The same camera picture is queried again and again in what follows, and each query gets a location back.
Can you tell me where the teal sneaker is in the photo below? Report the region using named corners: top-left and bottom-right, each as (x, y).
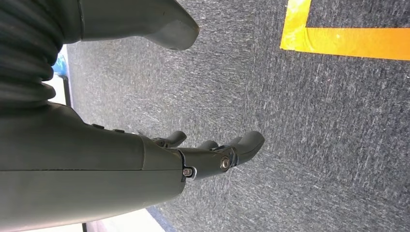
top-left (53, 54), bottom-right (69, 77)

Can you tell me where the yellow floor tape outline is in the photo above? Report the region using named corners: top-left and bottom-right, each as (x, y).
top-left (279, 0), bottom-right (410, 61)

